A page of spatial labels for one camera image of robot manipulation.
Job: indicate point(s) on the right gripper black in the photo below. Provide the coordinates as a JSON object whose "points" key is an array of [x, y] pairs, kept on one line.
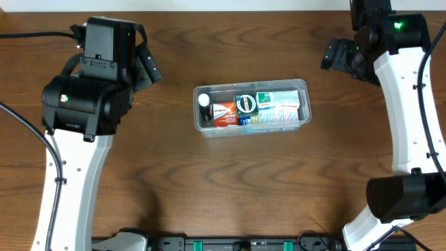
{"points": [[339, 56]]}

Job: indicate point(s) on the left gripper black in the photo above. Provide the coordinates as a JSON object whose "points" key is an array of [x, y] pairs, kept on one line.
{"points": [[148, 66]]}

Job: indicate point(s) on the dark bottle white cap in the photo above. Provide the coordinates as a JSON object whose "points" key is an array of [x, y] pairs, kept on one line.
{"points": [[205, 107]]}

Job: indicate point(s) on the clear plastic container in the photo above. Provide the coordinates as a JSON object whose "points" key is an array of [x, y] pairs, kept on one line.
{"points": [[227, 92]]}

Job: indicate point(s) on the white green medicine box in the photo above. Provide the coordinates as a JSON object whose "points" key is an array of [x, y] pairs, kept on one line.
{"points": [[271, 99]]}

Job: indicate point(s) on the red medicine box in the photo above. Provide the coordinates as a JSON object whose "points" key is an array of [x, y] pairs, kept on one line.
{"points": [[225, 114]]}

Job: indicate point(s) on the dark green square box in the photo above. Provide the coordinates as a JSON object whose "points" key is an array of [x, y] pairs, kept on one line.
{"points": [[246, 105]]}

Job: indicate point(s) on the blue medicine box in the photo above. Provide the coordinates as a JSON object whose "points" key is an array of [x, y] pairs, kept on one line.
{"points": [[269, 117]]}

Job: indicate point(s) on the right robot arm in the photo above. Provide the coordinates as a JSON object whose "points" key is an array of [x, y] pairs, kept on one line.
{"points": [[393, 51]]}

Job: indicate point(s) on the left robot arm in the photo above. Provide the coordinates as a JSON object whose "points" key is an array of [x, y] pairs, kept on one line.
{"points": [[83, 107]]}

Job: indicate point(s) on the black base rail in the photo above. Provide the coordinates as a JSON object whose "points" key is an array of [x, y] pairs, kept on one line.
{"points": [[244, 244]]}

